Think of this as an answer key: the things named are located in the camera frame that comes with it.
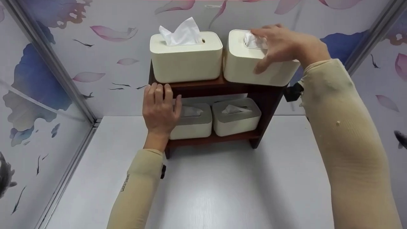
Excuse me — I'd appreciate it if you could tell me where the person's right hand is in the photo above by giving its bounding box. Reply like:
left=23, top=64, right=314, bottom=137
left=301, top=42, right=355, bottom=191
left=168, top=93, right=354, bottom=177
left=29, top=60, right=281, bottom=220
left=250, top=23, right=331, bottom=75

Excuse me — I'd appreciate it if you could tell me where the person's left hand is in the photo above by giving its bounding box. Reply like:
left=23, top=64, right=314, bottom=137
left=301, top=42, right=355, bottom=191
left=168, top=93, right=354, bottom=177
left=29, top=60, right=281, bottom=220
left=142, top=83, right=183, bottom=137

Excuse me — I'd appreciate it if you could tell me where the large cream tissue box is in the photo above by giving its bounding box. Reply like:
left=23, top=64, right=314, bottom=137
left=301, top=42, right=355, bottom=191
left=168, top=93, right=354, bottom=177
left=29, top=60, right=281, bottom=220
left=150, top=31, right=223, bottom=84
left=223, top=30, right=301, bottom=87

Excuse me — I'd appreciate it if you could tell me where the dark brown wooden shelf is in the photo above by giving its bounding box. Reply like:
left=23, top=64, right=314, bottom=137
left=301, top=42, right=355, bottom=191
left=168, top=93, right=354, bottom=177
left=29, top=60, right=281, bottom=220
left=148, top=60, right=288, bottom=159

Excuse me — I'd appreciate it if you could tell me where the person's right forearm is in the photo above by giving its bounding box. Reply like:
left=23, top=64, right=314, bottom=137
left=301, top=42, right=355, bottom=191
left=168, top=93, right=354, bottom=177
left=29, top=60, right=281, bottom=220
left=295, top=58, right=403, bottom=229

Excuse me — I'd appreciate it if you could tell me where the person's left forearm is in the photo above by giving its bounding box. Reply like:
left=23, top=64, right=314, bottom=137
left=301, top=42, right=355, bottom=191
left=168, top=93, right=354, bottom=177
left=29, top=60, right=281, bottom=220
left=107, top=133, right=170, bottom=229

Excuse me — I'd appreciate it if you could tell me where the white tissue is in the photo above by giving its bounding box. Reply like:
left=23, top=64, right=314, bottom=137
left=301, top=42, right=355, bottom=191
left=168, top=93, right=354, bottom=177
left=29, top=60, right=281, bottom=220
left=181, top=106, right=204, bottom=117
left=159, top=17, right=204, bottom=46
left=244, top=32, right=268, bottom=50
left=222, top=104, right=252, bottom=115

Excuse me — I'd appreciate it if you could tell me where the small grey-lidded tissue box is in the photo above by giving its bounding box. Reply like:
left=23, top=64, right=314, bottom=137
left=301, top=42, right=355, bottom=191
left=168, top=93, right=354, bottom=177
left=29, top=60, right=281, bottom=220
left=212, top=98, right=262, bottom=137
left=169, top=103, right=213, bottom=140

